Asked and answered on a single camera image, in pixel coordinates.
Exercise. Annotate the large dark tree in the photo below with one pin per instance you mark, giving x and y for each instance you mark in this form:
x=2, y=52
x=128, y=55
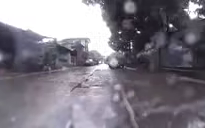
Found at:
x=140, y=23

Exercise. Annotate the distant tree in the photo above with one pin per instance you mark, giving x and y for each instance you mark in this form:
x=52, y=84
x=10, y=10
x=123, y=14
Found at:
x=95, y=55

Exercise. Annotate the vehicle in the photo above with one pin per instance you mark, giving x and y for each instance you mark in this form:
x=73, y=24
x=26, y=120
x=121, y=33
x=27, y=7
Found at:
x=114, y=62

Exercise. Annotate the row of buildings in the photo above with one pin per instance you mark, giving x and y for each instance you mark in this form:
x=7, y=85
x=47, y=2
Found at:
x=30, y=53

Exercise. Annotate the pale kerb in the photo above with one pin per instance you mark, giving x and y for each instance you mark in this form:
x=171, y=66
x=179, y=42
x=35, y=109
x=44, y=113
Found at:
x=33, y=73

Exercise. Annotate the wet grey asphalt road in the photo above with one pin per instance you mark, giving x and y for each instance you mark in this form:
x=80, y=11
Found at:
x=90, y=100

